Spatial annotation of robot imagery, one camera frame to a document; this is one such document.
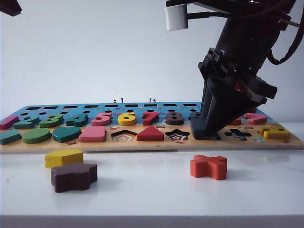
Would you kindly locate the magenta number one piece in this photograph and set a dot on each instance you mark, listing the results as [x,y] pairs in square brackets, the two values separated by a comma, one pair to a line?
[8,122]

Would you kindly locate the red triangle block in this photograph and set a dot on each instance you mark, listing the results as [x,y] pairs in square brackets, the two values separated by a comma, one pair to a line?
[150,135]

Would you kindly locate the brown number eight piece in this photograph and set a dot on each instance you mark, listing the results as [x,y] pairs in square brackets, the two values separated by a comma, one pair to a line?
[174,122]

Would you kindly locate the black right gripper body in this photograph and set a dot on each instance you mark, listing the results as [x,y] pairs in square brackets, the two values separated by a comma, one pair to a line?
[256,88]

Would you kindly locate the yellow math sign piece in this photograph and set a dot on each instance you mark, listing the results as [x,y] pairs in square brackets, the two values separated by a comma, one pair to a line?
[275,134]

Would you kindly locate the teal parallelogram block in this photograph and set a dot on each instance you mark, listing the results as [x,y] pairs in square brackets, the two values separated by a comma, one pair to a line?
[9,137]

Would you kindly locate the dark blue square block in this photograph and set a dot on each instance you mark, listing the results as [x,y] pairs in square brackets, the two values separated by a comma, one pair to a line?
[196,126]

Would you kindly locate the pink trapezoid block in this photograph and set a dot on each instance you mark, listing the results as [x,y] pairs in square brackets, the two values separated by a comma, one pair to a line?
[92,135]

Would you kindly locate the yellow number six piece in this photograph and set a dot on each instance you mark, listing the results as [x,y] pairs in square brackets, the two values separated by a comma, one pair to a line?
[123,122]

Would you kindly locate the thin grey metal rod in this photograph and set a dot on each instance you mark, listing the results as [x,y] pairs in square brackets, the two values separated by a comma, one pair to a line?
[293,23]

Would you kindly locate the green number two piece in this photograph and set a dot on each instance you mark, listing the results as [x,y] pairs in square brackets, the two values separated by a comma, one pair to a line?
[28,121]

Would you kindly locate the yellow pentagon block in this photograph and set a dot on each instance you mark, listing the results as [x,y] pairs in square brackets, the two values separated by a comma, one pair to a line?
[61,158]

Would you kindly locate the pink number five piece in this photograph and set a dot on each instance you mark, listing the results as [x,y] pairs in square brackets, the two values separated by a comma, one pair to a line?
[101,122]

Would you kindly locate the green number three piece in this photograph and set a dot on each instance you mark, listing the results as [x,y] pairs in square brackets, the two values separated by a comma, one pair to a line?
[51,121]

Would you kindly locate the pink math sign piece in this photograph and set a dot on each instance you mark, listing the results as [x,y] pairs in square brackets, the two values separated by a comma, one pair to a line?
[256,118]

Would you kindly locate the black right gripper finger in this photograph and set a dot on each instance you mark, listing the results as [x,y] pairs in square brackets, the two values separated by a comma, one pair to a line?
[248,105]
[221,107]

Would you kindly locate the red number seven piece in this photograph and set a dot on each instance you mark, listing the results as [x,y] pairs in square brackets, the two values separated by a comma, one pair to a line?
[149,120]

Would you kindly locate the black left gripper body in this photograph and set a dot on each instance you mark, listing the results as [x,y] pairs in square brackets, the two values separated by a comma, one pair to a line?
[8,6]

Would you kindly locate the teal semicircle block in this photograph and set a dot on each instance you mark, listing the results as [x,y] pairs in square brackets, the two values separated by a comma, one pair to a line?
[66,135]

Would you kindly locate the orange cross block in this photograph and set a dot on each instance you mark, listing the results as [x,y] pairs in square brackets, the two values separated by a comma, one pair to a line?
[206,167]

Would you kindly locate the dark blue number nine piece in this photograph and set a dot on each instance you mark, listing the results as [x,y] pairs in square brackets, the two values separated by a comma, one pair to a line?
[195,115]

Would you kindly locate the orange number ten piece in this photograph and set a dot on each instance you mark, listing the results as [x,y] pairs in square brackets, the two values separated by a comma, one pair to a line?
[237,121]

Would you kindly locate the green oval block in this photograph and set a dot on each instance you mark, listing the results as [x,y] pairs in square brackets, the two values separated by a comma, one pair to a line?
[35,136]

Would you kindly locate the dark brown star block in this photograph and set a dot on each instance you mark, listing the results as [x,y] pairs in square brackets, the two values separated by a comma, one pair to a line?
[71,178]

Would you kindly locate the dark green number four piece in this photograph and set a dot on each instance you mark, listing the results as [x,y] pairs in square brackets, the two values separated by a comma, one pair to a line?
[78,121]

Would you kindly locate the colourful wooden puzzle board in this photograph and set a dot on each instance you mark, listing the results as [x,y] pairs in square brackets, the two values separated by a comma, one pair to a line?
[156,145]

